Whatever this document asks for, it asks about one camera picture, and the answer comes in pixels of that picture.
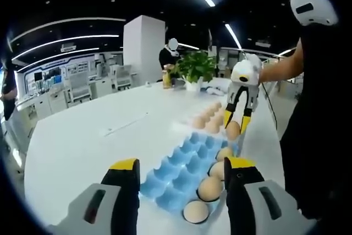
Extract white square pillar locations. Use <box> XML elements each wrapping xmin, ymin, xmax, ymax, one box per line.
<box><xmin>123</xmin><ymin>14</ymin><xmax>166</xmax><ymax>83</ymax></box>

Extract green potted plant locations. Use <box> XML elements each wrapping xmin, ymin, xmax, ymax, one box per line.
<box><xmin>170</xmin><ymin>50</ymin><xmax>217</xmax><ymax>92</ymax></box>

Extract yellow bottle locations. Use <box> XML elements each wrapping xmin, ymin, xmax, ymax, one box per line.
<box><xmin>162</xmin><ymin>65</ymin><xmax>173</xmax><ymax>90</ymax></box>

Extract single brown egg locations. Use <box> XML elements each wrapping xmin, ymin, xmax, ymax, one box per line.
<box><xmin>183</xmin><ymin>200</ymin><xmax>210</xmax><ymax>223</ymax></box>
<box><xmin>225</xmin><ymin>121</ymin><xmax>241</xmax><ymax>141</ymax></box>

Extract blue egg tray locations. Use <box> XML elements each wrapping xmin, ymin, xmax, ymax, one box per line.
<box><xmin>139</xmin><ymin>132</ymin><xmax>240</xmax><ymax>214</ymax></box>

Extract group of brown eggs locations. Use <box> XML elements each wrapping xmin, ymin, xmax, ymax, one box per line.
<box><xmin>183</xmin><ymin>101</ymin><xmax>237</xmax><ymax>223</ymax></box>

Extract white table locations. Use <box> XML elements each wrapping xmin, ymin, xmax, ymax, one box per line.
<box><xmin>23</xmin><ymin>76</ymin><xmax>287</xmax><ymax>227</ymax></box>

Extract white cloth bundle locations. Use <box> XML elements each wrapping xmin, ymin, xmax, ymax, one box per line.
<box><xmin>205</xmin><ymin>86</ymin><xmax>229</xmax><ymax>97</ymax></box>

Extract right hand-held gripper cable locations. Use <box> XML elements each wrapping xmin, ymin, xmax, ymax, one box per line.
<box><xmin>260</xmin><ymin>82</ymin><xmax>279</xmax><ymax>130</ymax></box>

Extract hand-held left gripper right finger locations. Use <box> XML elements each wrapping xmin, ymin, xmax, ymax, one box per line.
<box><xmin>223</xmin><ymin>156</ymin><xmax>317</xmax><ymax>235</ymax></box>

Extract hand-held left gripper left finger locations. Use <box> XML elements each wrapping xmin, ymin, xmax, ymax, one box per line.
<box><xmin>46</xmin><ymin>157</ymin><xmax>141</xmax><ymax>235</ymax></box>

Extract white office chair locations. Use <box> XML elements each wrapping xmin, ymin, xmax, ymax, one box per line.
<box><xmin>65</xmin><ymin>72</ymin><xmax>93</xmax><ymax>106</ymax></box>
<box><xmin>114</xmin><ymin>64</ymin><xmax>135</xmax><ymax>90</ymax></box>

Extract white egg tray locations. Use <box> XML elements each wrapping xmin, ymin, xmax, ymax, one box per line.
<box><xmin>172</xmin><ymin>102</ymin><xmax>229</xmax><ymax>136</ymax></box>

